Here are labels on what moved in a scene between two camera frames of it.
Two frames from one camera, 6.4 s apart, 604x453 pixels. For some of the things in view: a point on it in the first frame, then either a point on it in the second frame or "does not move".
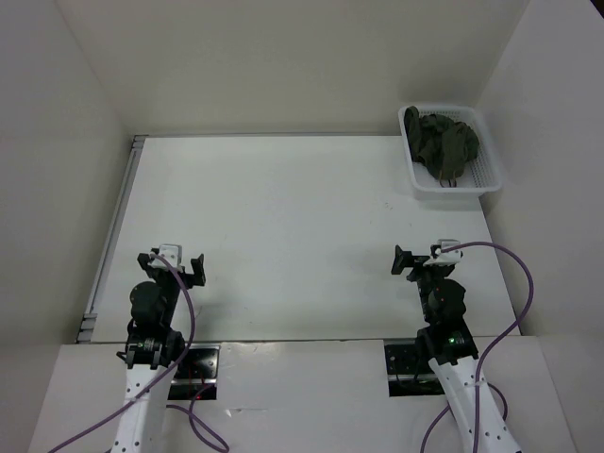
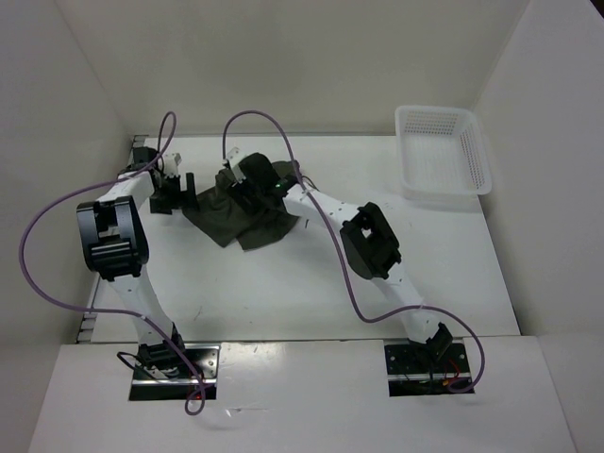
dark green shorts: [443, 146] to [219, 211]
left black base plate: [198, 370] does not move
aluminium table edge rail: [85, 333] does not move
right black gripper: [404, 258] to [240, 191]
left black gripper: [197, 269] to [182, 199]
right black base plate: [410, 374] does not move
